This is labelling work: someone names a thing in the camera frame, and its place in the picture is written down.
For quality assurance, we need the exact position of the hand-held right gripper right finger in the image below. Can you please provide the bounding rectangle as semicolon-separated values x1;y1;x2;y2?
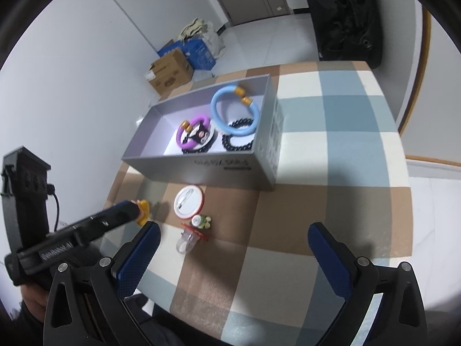
308;222;427;346

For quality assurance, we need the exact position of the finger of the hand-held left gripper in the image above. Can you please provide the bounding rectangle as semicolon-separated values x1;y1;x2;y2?
102;200;140;221
73;210;140;247

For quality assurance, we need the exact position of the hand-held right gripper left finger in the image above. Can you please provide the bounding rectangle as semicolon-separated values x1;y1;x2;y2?
42;221;161;346

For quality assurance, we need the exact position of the red clear pacifier toy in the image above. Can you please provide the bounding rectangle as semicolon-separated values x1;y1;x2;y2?
175;223;209;253

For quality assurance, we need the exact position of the white round pin badge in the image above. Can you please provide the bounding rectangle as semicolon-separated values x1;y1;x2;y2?
174;185;206;219

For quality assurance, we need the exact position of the purple bracelet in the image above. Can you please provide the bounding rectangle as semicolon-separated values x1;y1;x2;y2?
175;115;213;151

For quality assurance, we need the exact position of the black beaded bracelet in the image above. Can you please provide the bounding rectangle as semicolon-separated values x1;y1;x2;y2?
182;130;218;155
221;117;257;152

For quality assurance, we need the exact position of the grey cardboard box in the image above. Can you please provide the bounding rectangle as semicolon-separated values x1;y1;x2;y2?
121;74;285;191

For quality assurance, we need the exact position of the light blue bracelet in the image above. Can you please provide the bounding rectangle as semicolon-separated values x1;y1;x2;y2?
210;84;260;136

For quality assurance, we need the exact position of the person's left forearm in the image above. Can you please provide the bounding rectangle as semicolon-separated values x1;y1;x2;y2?
9;296;47;346

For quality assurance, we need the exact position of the person's left hand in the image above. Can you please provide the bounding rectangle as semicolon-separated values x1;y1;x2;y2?
22;283;50;318

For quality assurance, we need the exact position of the checked tablecloth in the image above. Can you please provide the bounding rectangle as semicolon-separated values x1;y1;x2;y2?
103;61;413;346

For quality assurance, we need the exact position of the brown cardboard box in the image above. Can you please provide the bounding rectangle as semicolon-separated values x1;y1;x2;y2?
149;48;193;94

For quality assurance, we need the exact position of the blue cardboard box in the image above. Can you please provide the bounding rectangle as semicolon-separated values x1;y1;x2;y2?
157;38;217;71

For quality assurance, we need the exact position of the white bag with cloth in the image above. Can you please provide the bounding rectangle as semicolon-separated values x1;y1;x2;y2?
178;18;226;58

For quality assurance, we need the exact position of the wood-framed white panel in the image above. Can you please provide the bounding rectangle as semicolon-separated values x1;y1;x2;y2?
396;3;461;168

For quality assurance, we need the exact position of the black backpack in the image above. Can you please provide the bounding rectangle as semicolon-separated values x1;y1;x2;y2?
299;0;382;69

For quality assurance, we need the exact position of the black cable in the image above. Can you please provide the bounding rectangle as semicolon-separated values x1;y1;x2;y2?
46;185;61;232

